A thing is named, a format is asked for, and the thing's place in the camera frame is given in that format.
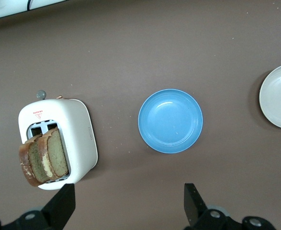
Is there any beige round plate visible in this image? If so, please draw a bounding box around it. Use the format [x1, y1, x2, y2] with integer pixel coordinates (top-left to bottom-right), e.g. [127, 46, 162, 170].
[259, 63, 281, 130]

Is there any brown bread slice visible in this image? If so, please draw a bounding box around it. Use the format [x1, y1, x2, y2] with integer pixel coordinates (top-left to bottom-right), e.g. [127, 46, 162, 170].
[18, 134, 51, 187]
[36, 127, 70, 181]

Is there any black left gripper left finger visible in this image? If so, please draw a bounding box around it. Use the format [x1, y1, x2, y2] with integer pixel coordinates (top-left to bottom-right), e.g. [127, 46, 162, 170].
[1, 183, 76, 230]

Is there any blue round plate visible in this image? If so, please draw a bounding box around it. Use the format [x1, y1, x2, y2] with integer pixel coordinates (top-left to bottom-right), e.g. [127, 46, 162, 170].
[137, 89, 204, 154]

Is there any white two-slot toaster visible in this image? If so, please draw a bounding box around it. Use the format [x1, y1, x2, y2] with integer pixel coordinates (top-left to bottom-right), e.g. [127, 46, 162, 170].
[17, 90, 99, 191]

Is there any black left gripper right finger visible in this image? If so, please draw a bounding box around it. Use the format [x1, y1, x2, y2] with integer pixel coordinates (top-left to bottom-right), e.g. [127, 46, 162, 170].
[183, 183, 242, 230]

